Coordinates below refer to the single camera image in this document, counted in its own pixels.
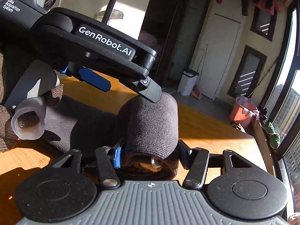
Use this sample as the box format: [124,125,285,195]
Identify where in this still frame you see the black knit sock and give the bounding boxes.
[42,92,179,180]

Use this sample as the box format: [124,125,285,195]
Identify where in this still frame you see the left gloved hand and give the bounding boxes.
[0,51,65,154]

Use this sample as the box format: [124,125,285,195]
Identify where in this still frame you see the white trash bin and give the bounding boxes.
[177,68,199,96]

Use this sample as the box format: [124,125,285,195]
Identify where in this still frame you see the pink dustpan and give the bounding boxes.
[190,85,202,100]

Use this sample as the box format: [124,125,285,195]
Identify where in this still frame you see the shoes on floor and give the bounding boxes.
[230,121,246,133]

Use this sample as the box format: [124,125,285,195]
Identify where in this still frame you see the pink plastic bucket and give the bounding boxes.
[229,95,259,129]

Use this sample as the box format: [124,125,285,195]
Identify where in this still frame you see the far green slipper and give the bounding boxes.
[263,121,275,135]

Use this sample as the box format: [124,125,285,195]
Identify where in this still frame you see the near pink baby shoe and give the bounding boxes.
[287,212,300,225]

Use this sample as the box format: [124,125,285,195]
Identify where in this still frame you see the black vacuum handle pole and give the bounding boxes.
[102,0,117,24]

